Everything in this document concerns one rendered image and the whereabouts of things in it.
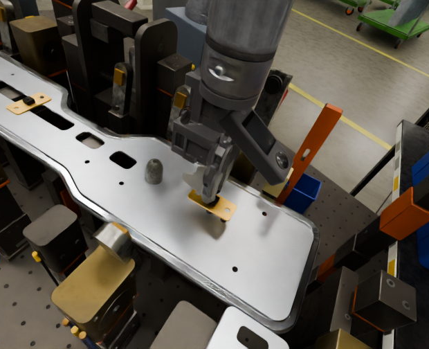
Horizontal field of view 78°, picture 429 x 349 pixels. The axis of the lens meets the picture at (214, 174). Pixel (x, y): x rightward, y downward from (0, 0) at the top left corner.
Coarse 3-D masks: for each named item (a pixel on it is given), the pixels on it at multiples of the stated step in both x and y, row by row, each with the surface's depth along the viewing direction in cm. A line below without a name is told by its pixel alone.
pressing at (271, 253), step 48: (0, 96) 58; (48, 144) 51; (144, 144) 56; (96, 192) 46; (144, 192) 48; (240, 192) 53; (144, 240) 42; (192, 240) 44; (240, 240) 45; (288, 240) 47; (240, 288) 40; (288, 288) 41
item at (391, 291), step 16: (384, 272) 37; (368, 288) 38; (384, 288) 36; (400, 288) 36; (352, 304) 41; (368, 304) 36; (384, 304) 34; (400, 304) 35; (352, 320) 41; (368, 320) 38; (384, 320) 36; (400, 320) 35; (416, 320) 34
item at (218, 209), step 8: (192, 192) 46; (192, 200) 45; (200, 200) 45; (216, 200) 45; (224, 200) 46; (208, 208) 45; (216, 208) 45; (224, 208) 45; (232, 208) 46; (224, 216) 44
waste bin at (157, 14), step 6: (156, 0) 296; (162, 0) 293; (168, 0) 291; (174, 0) 292; (180, 0) 294; (186, 0) 299; (156, 6) 301; (162, 6) 297; (168, 6) 296; (174, 6) 297; (180, 6) 299; (156, 12) 306; (162, 12) 302; (156, 18) 311; (162, 18) 307
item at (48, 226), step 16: (64, 208) 44; (32, 224) 41; (48, 224) 42; (64, 224) 42; (32, 240) 40; (48, 240) 40; (64, 240) 43; (80, 240) 47; (48, 256) 42; (64, 256) 45; (80, 256) 52; (48, 272) 48; (64, 272) 49
